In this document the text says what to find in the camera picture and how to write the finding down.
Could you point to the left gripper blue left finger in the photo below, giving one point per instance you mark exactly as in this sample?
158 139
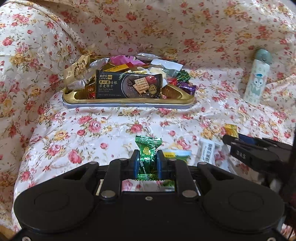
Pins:
117 171

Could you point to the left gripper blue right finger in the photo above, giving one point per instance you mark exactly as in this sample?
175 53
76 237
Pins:
177 170

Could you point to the gold foil candy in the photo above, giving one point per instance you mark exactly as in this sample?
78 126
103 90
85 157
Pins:
231 130

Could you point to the gold mooncake packet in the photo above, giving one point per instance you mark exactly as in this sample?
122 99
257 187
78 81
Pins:
72 73

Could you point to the green foil candy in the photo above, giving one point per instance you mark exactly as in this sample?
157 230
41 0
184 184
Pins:
147 157

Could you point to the black cracker packet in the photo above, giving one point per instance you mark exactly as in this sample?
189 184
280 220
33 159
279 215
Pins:
127 85

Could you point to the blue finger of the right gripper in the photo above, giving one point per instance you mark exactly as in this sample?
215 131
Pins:
247 139
230 140

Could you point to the floral sofa cover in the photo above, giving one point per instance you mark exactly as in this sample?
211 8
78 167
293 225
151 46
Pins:
215 41

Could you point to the gold tray full of snacks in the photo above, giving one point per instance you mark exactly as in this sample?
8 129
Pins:
177 91

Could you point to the white grey text snack packet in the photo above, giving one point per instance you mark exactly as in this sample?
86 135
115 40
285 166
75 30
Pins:
208 148

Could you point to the cat print thermos bottle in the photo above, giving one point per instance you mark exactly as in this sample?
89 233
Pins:
258 77

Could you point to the green yellow pea snack packet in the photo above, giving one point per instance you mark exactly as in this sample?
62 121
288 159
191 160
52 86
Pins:
171 154

